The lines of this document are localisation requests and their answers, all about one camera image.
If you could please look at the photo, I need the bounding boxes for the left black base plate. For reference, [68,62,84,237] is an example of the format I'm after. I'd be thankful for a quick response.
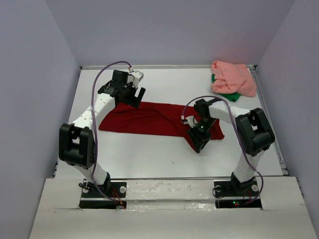
[78,180,127,210]

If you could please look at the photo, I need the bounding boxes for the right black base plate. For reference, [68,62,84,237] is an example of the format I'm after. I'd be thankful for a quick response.
[212,179,262,209]

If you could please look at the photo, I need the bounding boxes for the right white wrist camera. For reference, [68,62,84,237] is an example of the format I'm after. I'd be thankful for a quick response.
[181,116,197,128]

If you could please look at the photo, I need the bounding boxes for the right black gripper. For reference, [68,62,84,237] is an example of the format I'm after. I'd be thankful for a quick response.
[186,117,216,153]

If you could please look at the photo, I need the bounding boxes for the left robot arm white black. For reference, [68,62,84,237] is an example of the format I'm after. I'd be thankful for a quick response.
[59,70,146,197]

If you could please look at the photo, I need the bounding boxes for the red t shirt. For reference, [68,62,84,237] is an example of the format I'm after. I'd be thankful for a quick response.
[98,101,226,153]

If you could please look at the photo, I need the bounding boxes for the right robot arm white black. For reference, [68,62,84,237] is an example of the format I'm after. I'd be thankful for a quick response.
[181,96,275,197]

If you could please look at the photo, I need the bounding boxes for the pink t shirt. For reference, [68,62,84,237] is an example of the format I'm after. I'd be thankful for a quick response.
[211,60,257,97]

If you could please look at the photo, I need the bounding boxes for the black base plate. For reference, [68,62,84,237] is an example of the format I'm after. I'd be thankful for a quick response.
[212,179,262,209]
[78,180,127,210]

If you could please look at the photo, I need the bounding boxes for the aluminium rail back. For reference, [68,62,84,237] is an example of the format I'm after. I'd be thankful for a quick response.
[80,64,258,70]

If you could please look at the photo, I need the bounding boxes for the aluminium rail right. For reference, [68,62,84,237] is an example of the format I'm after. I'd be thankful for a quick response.
[250,65,290,176]

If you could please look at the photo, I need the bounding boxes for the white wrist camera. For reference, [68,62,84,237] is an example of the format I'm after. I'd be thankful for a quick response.
[128,71,144,89]
[181,116,197,128]

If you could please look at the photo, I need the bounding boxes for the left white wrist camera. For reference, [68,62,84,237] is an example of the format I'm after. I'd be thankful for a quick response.
[128,71,144,89]

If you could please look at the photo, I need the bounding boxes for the green t shirt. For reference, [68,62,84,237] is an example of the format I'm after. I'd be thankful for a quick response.
[211,74,241,102]

